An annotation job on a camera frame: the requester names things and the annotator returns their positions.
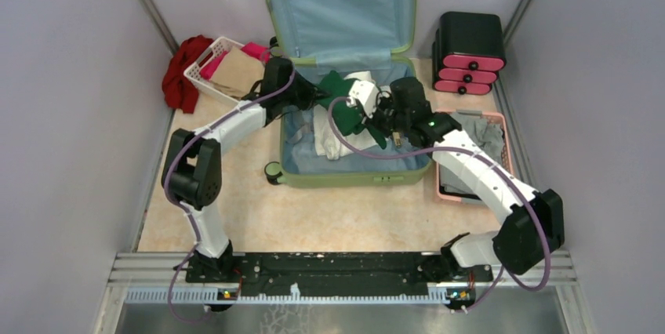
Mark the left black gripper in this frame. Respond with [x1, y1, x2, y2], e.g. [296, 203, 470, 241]
[278, 69, 329, 111]

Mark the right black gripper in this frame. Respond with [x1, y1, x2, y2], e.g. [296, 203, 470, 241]
[360, 93, 411, 139]

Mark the dark green garment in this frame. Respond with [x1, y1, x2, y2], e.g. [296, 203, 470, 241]
[317, 71, 387, 149]

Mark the white garment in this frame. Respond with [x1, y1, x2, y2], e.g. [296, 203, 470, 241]
[313, 71, 377, 161]

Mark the green hard-shell suitcase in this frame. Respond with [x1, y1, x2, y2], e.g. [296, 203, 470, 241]
[266, 0, 431, 188]

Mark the grey garment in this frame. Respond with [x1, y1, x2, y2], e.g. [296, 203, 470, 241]
[438, 112, 507, 200]

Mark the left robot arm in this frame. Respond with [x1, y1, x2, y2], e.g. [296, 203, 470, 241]
[161, 57, 330, 283]

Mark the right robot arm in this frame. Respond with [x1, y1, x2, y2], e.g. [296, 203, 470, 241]
[357, 77, 564, 281]

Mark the wooden stick bundle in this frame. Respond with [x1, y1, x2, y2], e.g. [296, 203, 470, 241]
[391, 132, 402, 148]

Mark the pink folded cloth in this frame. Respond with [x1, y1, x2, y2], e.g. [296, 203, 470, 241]
[201, 42, 269, 80]

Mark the tan folded cloth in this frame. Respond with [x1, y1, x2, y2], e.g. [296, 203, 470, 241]
[209, 47, 264, 100]

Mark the black pink drawer cabinet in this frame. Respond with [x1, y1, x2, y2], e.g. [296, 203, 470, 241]
[431, 11, 507, 96]

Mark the white plastic basket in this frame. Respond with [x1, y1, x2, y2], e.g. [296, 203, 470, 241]
[184, 36, 246, 105]

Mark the red cloth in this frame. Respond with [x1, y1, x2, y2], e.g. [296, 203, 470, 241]
[162, 34, 213, 114]

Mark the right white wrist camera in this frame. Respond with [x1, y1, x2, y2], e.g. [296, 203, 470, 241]
[346, 80, 380, 118]

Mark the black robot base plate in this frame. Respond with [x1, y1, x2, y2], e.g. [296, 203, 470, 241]
[185, 252, 493, 297]

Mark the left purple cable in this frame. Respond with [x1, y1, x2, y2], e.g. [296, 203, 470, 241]
[162, 46, 297, 326]

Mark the aluminium frame rail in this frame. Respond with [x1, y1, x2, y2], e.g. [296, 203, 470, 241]
[109, 252, 546, 306]

